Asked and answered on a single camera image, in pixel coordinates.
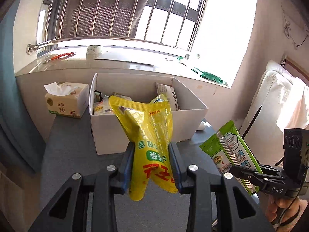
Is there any green cracker packet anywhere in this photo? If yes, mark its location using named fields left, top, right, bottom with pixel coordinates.
left=198, top=119, right=264, bottom=196

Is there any long yellow snack bag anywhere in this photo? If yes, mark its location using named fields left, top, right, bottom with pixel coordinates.
left=109, top=96, right=178, bottom=201

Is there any yellow chip bag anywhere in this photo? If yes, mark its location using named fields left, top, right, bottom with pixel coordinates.
left=150, top=93, right=169, bottom=104

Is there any beige cookie packet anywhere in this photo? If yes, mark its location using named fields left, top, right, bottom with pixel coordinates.
left=93, top=96, right=114, bottom=116

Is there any fried corn cake packet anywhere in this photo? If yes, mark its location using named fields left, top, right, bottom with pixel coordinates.
left=155, top=83, right=179, bottom=111

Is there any person's right hand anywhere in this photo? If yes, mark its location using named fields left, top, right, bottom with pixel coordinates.
left=265, top=195, right=300, bottom=224

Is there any white cardboard box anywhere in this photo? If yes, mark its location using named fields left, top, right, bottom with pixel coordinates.
left=89, top=73, right=208, bottom=155

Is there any white towel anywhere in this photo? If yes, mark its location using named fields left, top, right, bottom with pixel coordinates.
left=276, top=78, right=308, bottom=131

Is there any tissue pack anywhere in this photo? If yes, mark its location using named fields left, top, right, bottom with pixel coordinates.
left=44, top=82, right=90, bottom=118

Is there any green cloth on sill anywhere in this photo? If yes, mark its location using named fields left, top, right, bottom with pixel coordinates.
left=177, top=57, right=228, bottom=86

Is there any blue curtain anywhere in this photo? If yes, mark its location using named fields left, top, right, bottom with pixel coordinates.
left=1, top=0, right=46, bottom=174

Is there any steel window railing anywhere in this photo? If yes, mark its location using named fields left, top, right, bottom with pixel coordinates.
left=26, top=0, right=207, bottom=54

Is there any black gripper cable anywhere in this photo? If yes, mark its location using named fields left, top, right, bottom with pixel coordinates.
left=270, top=193, right=305, bottom=225

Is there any red bead string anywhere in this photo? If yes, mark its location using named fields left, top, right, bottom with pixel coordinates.
left=43, top=52, right=76, bottom=64

